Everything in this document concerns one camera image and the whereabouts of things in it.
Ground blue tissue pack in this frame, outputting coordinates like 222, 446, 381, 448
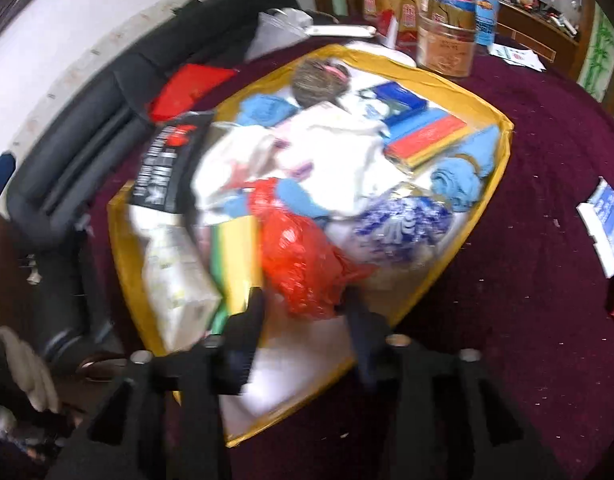
353, 194, 454, 267

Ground red gold label jar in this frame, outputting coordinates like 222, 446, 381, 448
363, 0, 421, 47

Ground blue white packet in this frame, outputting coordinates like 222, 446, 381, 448
359, 81, 429, 117

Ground white blue box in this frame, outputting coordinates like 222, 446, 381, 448
576, 176, 614, 279

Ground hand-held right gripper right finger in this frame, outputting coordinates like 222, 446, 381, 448
344, 300, 555, 480

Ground white printed tissue pack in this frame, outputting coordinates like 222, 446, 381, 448
141, 224, 224, 352

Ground wooden counter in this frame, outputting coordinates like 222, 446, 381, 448
497, 0, 589, 77

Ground red flat packet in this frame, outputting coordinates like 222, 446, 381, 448
151, 63, 238, 122

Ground blue label clear jar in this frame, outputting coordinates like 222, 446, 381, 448
474, 0, 502, 47

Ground paper leaflets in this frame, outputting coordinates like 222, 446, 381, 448
487, 42, 548, 73

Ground black bag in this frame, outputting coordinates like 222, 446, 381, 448
6, 0, 314, 363

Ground black packet with clear end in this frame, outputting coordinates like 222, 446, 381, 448
129, 111, 216, 214

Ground yellow printed packet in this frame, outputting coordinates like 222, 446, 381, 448
211, 214, 262, 332

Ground red plastic bag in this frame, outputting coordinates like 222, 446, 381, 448
248, 179, 379, 319

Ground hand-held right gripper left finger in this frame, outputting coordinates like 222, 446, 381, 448
62, 287, 268, 480

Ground bamboo wall sticker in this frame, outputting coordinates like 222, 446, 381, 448
577, 5, 614, 102

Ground brown label snack jar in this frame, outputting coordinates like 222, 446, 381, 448
416, 10, 477, 79

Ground brown knitted hat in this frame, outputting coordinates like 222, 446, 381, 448
291, 59, 349, 109

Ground person's left hand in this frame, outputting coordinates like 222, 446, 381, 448
0, 325, 60, 413

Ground white cloth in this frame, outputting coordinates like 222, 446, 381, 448
196, 109, 405, 221

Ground bag of coloured sponges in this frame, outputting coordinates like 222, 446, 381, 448
382, 109, 469, 170

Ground yellow cardboard box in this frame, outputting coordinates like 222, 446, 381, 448
107, 44, 515, 448

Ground blue towel with rubber band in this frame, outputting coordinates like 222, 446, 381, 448
431, 125, 503, 212

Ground clear plastic bag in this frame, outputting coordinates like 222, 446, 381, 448
247, 7, 314, 62

